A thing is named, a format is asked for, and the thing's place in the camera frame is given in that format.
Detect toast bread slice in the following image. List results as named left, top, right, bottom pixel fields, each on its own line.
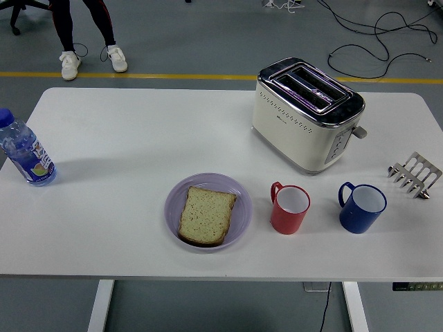
left=177, top=185, right=238, bottom=248

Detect table height control panel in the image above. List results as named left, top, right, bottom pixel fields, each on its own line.
left=392, top=282, right=443, bottom=292

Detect person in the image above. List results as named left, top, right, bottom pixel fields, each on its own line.
left=48, top=0, right=129, bottom=82

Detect white floor cables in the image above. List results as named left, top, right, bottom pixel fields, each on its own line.
left=261, top=0, right=306, bottom=15

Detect lilac round plate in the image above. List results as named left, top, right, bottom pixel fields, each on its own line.
left=164, top=172, right=253, bottom=255

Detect white table leg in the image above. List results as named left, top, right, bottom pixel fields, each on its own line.
left=87, top=279, right=116, bottom=332
left=342, top=282, right=370, bottom=332

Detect red enamel cup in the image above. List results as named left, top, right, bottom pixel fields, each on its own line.
left=270, top=181, right=311, bottom=236

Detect steel toast rack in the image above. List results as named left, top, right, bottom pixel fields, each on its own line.
left=386, top=151, right=443, bottom=201

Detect blue enamel cup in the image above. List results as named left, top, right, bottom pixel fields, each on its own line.
left=338, top=181, right=388, bottom=234

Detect clear blue-capped drink bottle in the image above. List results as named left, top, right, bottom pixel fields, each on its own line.
left=0, top=107, right=58, bottom=187

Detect cream chrome toaster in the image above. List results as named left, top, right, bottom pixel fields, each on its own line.
left=251, top=57, right=369, bottom=176

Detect grey under-table bracket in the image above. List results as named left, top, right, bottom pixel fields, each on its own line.
left=303, top=282, right=332, bottom=293

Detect black floor cable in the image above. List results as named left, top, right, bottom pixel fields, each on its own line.
left=327, top=43, right=433, bottom=81
left=316, top=0, right=443, bottom=45

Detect black office chair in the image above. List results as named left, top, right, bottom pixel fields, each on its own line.
left=0, top=0, right=51, bottom=35

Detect thin black hanging cable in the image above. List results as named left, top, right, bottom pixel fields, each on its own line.
left=318, top=282, right=332, bottom=332

